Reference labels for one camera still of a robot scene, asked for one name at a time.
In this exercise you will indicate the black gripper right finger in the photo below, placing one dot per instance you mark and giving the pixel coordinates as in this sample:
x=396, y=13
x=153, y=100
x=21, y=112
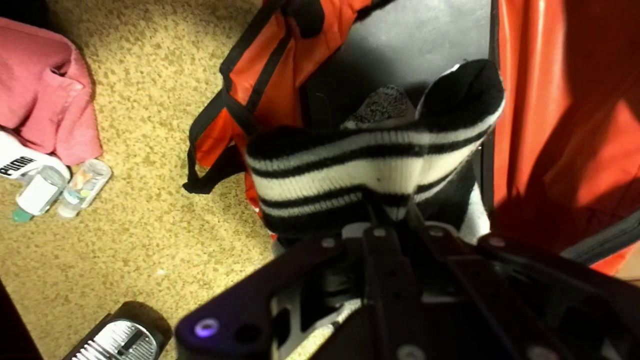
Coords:
x=506, y=300

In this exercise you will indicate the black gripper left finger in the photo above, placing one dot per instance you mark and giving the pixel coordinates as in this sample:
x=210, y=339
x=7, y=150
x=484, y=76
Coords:
x=300, y=293

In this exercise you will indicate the white black striped head sock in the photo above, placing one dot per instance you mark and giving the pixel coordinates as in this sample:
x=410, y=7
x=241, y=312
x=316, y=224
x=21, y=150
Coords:
x=346, y=167

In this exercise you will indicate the red black bag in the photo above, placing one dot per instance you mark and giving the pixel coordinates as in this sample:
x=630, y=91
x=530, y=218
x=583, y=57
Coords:
x=567, y=133

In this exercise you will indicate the small clear bottle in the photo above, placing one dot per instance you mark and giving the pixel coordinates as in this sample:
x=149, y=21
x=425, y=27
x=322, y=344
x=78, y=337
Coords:
x=85, y=187

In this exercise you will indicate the small bottle with white label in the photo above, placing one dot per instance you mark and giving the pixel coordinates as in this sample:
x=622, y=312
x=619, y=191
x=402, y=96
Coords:
x=37, y=195

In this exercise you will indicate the pink cloth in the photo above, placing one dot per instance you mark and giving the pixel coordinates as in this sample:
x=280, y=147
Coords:
x=41, y=87

